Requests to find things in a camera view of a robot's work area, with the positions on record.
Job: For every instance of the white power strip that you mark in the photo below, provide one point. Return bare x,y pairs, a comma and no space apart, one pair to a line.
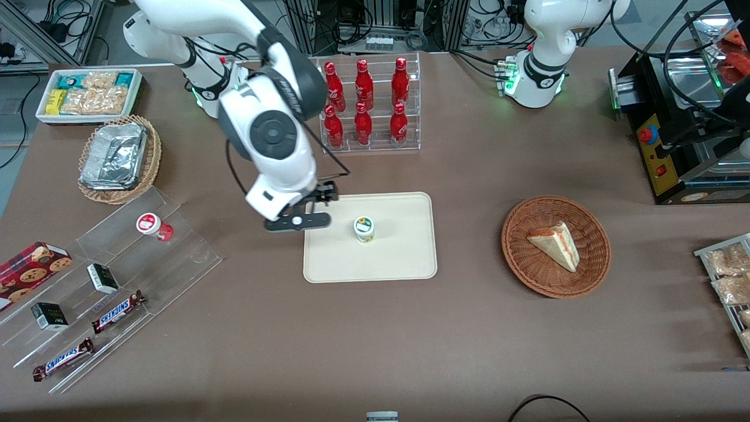
379,43

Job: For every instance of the clear bag of rice crackers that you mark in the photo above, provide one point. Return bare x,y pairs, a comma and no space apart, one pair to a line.
744,317
729,261
732,290
746,339

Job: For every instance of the cream plastic tray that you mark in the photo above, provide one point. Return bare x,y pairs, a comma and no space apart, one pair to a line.
398,258

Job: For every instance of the white plastic snack bin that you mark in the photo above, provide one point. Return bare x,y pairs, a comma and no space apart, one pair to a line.
44,117

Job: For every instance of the red wrapped food item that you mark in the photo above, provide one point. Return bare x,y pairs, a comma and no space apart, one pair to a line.
732,58

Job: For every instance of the small green-label yogurt cup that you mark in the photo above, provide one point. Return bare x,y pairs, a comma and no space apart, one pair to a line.
364,230

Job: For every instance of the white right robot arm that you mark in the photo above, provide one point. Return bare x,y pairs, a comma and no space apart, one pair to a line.
176,23

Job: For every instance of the clear acrylic bottle rack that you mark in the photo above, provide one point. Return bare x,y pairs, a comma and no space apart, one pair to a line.
413,146

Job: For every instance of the grey device top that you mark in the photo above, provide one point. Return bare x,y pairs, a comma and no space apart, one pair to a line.
382,417

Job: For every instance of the brown round wicker basket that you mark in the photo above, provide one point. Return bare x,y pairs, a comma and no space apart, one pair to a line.
521,258

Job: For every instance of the dark round-ended wrist camera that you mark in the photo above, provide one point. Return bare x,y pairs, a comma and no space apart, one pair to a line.
281,223

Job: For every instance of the small black box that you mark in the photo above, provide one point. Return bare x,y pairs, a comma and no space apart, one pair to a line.
103,278
50,316

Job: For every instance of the small bag of rice crackers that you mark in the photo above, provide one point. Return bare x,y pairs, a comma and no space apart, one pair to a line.
99,81

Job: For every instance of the large bag of rice crackers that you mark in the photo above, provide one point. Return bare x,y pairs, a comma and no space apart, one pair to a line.
96,101

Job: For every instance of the stack of foil containers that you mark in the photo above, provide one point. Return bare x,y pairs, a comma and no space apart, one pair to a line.
114,155

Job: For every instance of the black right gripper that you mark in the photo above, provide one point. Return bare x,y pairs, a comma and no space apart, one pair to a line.
326,193

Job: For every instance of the light oval wicker basket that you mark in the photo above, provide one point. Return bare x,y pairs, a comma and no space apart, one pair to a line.
153,158

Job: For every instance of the yellow snack packet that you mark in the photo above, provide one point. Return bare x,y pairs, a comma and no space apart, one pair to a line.
55,102

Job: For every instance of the red-label yogurt cup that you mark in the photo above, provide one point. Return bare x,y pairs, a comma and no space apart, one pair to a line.
151,224

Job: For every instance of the clear acrylic stepped display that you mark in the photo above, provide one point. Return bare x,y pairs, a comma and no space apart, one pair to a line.
176,258

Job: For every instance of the aluminium frame profile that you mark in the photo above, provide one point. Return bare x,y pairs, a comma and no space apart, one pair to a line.
23,26

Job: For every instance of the Snickers bar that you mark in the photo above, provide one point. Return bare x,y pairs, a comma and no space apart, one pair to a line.
117,312
63,359

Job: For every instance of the red cola bottle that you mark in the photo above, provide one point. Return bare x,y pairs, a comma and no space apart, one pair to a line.
333,129
364,82
398,125
334,85
400,81
362,126

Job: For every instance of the blue tape strip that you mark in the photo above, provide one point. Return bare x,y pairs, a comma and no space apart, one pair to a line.
735,368

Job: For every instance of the teal snack packet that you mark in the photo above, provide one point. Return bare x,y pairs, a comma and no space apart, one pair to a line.
125,79
69,81

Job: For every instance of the red cookie box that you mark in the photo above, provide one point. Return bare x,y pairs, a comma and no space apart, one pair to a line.
29,269

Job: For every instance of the wrapped triangle sandwich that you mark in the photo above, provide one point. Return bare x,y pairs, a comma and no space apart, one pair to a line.
559,246

